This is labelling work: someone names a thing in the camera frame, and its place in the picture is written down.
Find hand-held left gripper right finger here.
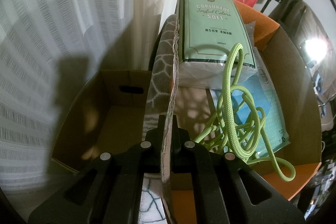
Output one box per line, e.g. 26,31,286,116
171,115,306,224

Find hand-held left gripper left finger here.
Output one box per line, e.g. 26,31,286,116
28,115,168,224

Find green rope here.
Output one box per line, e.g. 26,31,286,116
193,43,296,182

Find teal wet wipes packet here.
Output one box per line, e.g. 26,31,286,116
210,66,292,159

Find green tissue pack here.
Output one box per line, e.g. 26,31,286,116
175,0,256,89

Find orange cardboard box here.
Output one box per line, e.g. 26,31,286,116
160,0,322,224

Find small brown cardboard box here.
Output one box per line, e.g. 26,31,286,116
51,70,163,174

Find grey white patterned blanket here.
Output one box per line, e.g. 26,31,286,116
140,14,179,224

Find white curtain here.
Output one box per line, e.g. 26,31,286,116
0,0,189,195

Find bright lamp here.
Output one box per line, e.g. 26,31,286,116
299,39,331,62

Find brown sofa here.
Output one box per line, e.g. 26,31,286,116
289,0,336,98

